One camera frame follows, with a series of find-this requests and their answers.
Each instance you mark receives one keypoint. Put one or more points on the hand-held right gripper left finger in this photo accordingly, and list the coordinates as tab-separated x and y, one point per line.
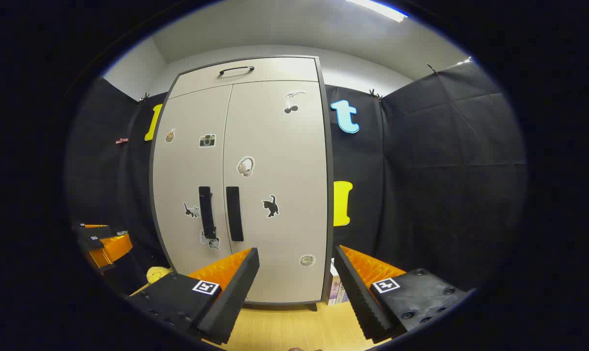
236	292

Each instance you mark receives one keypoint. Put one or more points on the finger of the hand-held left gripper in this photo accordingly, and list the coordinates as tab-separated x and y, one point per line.
114	248
97	233

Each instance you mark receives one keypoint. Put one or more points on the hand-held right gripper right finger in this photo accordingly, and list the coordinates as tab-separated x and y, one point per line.
357	297

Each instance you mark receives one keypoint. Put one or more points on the grey double-door shoe cabinet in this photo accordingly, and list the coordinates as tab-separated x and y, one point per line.
331	195

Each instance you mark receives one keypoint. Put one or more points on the grey cabinet door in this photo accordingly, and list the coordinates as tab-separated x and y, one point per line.
187	165
284	161

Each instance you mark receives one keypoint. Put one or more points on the grey cabinet drawer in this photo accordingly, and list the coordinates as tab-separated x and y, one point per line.
275	70

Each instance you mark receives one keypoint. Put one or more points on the white printed box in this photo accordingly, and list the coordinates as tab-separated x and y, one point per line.
334	287

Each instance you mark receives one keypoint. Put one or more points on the yellow plush toy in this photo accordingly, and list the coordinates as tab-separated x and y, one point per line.
157	274

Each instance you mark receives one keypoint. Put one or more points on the black binder clip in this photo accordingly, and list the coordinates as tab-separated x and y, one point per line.
143	97
432	69
375	95

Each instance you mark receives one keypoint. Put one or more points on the ceiling light strip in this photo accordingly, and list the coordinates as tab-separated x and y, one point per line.
379	9

